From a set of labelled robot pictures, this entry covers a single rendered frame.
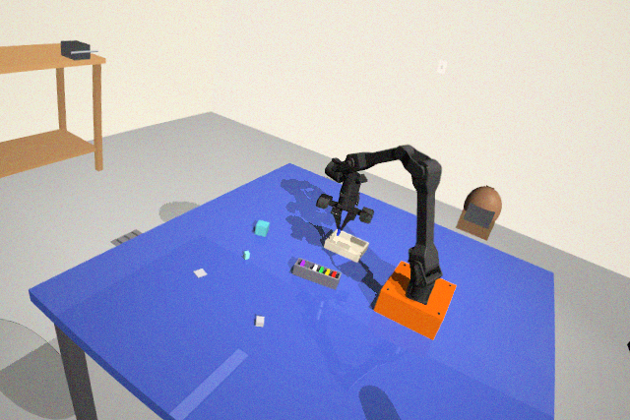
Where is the teal cube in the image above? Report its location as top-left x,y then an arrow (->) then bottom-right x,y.
254,220 -> 270,237

